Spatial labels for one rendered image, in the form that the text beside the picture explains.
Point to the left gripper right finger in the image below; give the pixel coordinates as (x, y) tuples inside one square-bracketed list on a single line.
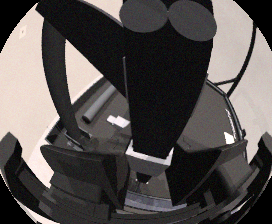
[(192, 163)]

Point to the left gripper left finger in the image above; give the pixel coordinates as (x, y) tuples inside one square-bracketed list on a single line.
[(106, 166)]

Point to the white rectangular card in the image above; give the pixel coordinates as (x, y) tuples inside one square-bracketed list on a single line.
[(229, 138)]

